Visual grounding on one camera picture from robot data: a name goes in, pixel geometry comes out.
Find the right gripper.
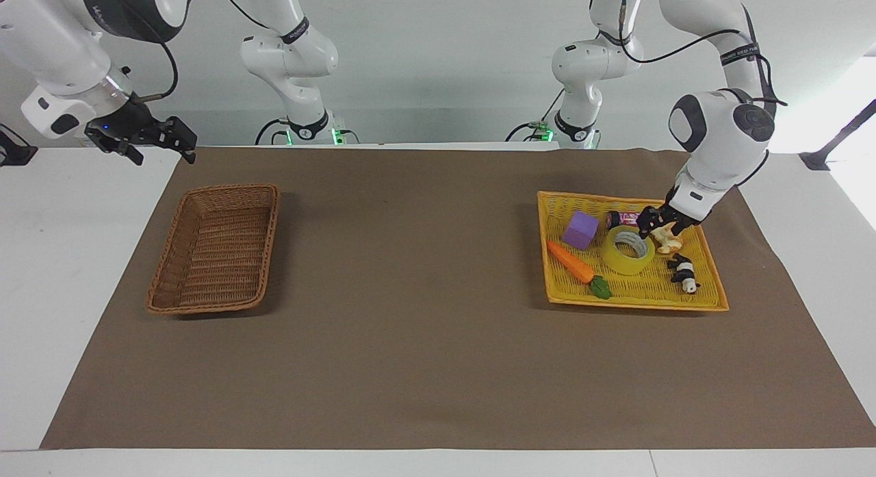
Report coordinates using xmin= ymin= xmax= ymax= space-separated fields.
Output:
xmin=85 ymin=99 xmax=199 ymax=167

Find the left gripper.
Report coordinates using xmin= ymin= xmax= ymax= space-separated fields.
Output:
xmin=638 ymin=201 xmax=703 ymax=242

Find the yellow tape roll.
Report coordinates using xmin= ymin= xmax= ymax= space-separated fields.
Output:
xmin=600 ymin=224 xmax=657 ymax=277

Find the yellow woven basket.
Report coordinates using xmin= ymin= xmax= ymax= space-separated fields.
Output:
xmin=536 ymin=190 xmax=730 ymax=313

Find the brown wicker basket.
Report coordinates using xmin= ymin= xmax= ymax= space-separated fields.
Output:
xmin=145 ymin=183 xmax=282 ymax=317

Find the cream toy piece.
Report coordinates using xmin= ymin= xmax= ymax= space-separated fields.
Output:
xmin=650 ymin=227 xmax=684 ymax=256

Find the black and white toy animal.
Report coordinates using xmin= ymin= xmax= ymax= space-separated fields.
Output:
xmin=668 ymin=253 xmax=701 ymax=296

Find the purple cube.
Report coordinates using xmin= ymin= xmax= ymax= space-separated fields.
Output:
xmin=562 ymin=210 xmax=600 ymax=252

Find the orange toy carrot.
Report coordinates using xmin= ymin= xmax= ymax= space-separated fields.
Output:
xmin=545 ymin=239 xmax=614 ymax=301

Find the black stand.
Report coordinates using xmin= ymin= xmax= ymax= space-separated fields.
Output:
xmin=0 ymin=124 xmax=39 ymax=168
xmin=799 ymin=99 xmax=876 ymax=172

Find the black cable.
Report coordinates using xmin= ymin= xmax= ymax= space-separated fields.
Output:
xmin=203 ymin=0 xmax=288 ymax=33
xmin=593 ymin=0 xmax=789 ymax=188
xmin=82 ymin=0 xmax=181 ymax=103
xmin=506 ymin=87 xmax=566 ymax=143
xmin=255 ymin=118 xmax=292 ymax=146

